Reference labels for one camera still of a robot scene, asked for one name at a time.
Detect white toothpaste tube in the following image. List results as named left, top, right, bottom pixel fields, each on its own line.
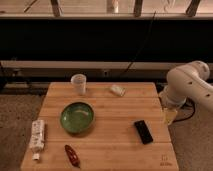
left=29, top=120, right=45, bottom=160

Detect black remote control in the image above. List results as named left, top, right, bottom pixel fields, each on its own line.
left=134, top=120, right=153, bottom=144

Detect black cable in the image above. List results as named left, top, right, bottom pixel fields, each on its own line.
left=117, top=10, right=157, bottom=80

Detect red chili pepper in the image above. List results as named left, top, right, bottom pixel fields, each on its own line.
left=65, top=145, right=80, bottom=167

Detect green ceramic bowl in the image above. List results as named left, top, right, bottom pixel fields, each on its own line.
left=60, top=102, right=95, bottom=134

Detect clear plastic cup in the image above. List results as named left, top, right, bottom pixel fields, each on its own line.
left=71, top=74, right=87, bottom=95

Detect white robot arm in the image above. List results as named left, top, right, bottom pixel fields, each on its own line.
left=159, top=61, right=213, bottom=125

